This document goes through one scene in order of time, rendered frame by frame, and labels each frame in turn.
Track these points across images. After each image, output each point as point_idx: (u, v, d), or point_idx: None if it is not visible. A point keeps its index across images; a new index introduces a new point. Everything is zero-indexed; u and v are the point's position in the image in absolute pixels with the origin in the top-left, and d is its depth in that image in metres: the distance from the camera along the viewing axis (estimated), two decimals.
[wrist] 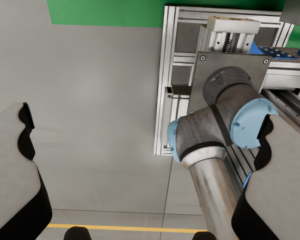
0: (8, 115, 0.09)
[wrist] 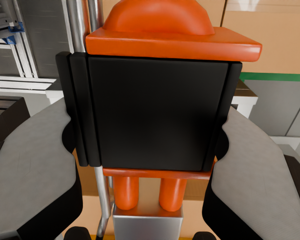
0: (58, 106, 0.10)
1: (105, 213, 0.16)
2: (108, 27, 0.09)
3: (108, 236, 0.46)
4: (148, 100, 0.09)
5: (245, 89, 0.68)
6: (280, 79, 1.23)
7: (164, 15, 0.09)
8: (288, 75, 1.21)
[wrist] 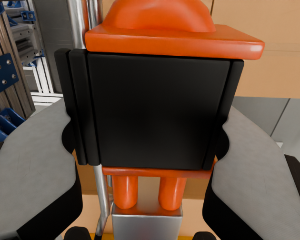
0: (58, 107, 0.10)
1: (104, 212, 0.15)
2: (108, 24, 0.09)
3: (106, 235, 0.46)
4: (148, 98, 0.09)
5: None
6: None
7: (165, 12, 0.08)
8: None
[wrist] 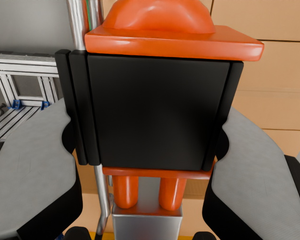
0: (58, 107, 0.10)
1: (104, 211, 0.16)
2: (108, 25, 0.09)
3: (107, 234, 0.46)
4: (148, 99, 0.09)
5: None
6: None
7: (164, 14, 0.08)
8: None
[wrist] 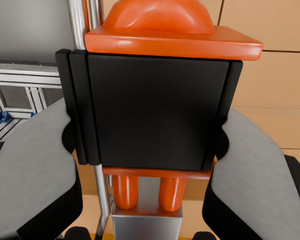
0: (58, 107, 0.10)
1: (104, 212, 0.15)
2: (108, 25, 0.09)
3: (107, 235, 0.46)
4: (148, 99, 0.09)
5: None
6: None
7: (164, 14, 0.08)
8: None
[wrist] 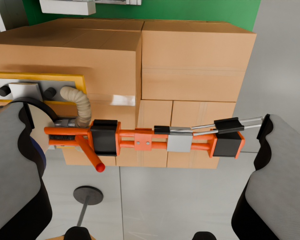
0: (8, 115, 0.09)
1: (196, 135, 0.53)
2: None
3: (86, 92, 0.62)
4: (232, 146, 0.55)
5: None
6: None
7: (242, 145, 0.56)
8: None
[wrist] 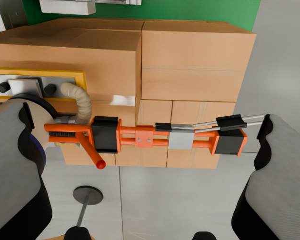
0: (8, 115, 0.09)
1: (198, 132, 0.53)
2: None
3: (86, 89, 0.61)
4: (234, 144, 0.54)
5: None
6: None
7: (244, 143, 0.55)
8: None
